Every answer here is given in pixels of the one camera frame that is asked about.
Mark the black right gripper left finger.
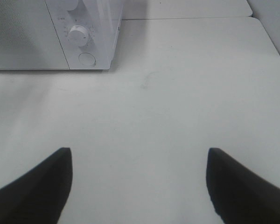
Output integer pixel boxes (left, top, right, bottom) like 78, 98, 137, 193
0, 147, 72, 224

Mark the white microwave door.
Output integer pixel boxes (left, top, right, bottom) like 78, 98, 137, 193
0, 0, 69, 70

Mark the white microwave oven body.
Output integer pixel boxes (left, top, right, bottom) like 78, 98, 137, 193
46, 0, 124, 70

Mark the white microwave knob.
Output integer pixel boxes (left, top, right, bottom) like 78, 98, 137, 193
62, 0, 79, 11
68, 25, 90, 47

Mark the round white door release button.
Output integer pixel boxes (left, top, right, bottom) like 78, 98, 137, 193
78, 53, 96, 66

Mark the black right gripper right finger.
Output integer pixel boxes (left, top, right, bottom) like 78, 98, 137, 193
206, 148, 280, 224

